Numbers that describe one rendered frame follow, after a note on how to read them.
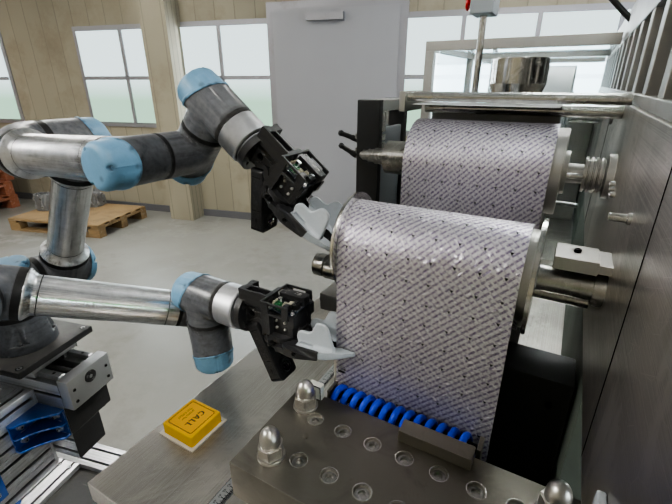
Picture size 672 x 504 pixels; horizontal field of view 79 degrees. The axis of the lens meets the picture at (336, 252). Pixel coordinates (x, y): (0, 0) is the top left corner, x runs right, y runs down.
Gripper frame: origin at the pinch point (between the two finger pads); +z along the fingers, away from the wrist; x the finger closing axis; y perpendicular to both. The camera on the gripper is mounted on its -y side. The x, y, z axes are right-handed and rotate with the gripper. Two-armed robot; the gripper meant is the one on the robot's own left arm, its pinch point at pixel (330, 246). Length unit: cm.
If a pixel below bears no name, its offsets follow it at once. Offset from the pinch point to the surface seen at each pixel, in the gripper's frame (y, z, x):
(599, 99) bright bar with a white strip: 37.5, 11.5, 23.5
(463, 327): 11.4, 20.3, -6.6
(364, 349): -3.4, 15.1, -6.6
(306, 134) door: -151, -144, 308
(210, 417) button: -34.0, 7.0, -14.7
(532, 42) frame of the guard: 36, -11, 96
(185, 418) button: -36.3, 4.1, -17.1
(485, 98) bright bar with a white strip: 27.0, -1.0, 23.5
